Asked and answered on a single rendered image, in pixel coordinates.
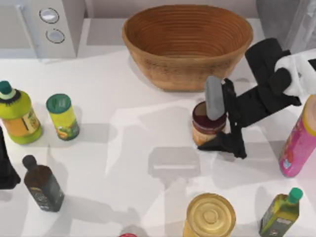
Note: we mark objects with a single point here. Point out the yellow can with green lid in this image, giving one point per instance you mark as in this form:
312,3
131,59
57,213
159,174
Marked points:
64,118

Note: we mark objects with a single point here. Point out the small round microwave knob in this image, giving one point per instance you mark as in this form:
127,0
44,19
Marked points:
55,35

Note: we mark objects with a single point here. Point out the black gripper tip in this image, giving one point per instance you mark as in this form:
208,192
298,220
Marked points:
6,168

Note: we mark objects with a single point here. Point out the gold-topped yellow can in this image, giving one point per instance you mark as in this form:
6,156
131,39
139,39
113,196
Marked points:
209,217

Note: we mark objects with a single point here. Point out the yellow-green bottle with orange label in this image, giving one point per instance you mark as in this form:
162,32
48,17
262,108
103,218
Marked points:
21,118

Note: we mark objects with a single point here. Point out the green bottle with green cap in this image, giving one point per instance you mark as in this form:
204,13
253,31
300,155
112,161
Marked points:
279,217

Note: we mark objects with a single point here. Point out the brown and red can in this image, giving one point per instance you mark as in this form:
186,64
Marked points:
203,130

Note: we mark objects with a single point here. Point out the large round microwave knob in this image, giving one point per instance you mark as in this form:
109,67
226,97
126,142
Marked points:
49,15

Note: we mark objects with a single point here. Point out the pink bottle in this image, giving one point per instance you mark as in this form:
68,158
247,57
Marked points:
296,143

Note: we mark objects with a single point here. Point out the dark bottle with black cap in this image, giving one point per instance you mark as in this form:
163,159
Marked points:
43,187

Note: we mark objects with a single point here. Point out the red round cap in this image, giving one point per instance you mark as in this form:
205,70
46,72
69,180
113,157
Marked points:
129,235

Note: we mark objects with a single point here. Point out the pale microwave oven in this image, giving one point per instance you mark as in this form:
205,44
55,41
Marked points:
17,29

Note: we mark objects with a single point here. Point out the brown woven basket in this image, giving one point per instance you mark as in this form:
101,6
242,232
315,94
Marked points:
187,61

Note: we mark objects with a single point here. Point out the grey cabinet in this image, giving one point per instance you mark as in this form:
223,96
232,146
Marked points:
271,14

